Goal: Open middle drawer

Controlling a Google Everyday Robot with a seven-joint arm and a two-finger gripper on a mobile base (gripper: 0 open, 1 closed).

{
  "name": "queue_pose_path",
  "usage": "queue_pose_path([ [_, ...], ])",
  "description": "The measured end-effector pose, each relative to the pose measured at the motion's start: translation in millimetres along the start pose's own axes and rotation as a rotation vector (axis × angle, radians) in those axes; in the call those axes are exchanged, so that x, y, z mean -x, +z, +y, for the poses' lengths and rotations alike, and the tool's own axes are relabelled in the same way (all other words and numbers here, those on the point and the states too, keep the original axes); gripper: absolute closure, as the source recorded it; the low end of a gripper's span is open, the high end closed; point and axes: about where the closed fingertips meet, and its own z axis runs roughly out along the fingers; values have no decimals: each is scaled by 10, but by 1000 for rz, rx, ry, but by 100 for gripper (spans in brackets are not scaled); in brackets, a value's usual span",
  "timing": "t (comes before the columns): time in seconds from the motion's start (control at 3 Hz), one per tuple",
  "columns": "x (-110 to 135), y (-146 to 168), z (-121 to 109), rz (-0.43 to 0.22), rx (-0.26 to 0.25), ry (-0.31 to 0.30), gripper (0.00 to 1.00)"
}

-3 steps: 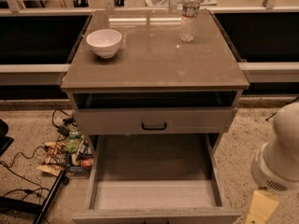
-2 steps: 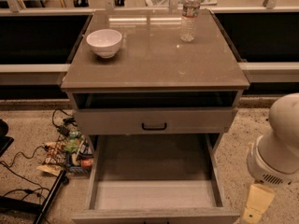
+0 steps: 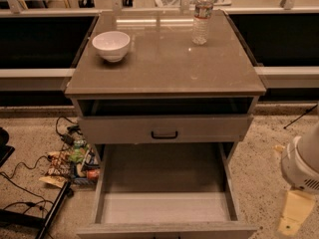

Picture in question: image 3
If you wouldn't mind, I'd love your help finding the grey top drawer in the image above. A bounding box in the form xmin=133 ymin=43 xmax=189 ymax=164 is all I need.
xmin=79 ymin=115 xmax=252 ymax=144

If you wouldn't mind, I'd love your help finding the black tripod leg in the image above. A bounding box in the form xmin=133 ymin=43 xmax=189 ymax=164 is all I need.
xmin=283 ymin=104 xmax=318 ymax=129

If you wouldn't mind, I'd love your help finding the grey drawer cabinet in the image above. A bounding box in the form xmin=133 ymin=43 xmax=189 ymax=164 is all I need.
xmin=64 ymin=9 xmax=267 ymax=151

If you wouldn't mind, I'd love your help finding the black stand base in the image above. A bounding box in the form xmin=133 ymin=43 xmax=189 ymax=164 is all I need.
xmin=0 ymin=182 xmax=74 ymax=239

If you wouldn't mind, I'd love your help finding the black power adapter cable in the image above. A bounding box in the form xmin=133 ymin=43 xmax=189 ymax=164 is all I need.
xmin=55 ymin=116 xmax=84 ymax=147

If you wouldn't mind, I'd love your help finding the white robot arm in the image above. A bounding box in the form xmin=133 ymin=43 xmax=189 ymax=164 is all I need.
xmin=277 ymin=123 xmax=319 ymax=236

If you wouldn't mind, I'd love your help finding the clear plastic water bottle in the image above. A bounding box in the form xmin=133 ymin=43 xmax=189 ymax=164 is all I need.
xmin=191 ymin=0 xmax=213 ymax=45

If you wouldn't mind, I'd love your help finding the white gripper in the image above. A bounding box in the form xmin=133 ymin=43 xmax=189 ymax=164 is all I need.
xmin=273 ymin=135 xmax=319 ymax=236

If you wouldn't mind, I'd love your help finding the black floor cable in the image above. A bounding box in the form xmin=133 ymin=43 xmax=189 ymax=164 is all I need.
xmin=0 ymin=154 xmax=54 ymax=204

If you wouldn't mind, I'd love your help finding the white ceramic bowl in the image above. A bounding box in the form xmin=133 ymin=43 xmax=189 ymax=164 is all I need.
xmin=92 ymin=31 xmax=131 ymax=62

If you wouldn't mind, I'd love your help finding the grey drawer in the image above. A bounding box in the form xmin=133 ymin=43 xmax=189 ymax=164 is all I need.
xmin=78 ymin=143 xmax=257 ymax=239
xmin=79 ymin=115 xmax=252 ymax=144

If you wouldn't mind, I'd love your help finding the pile of snack bags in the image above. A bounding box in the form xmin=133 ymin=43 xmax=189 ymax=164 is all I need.
xmin=39 ymin=139 xmax=100 ymax=188

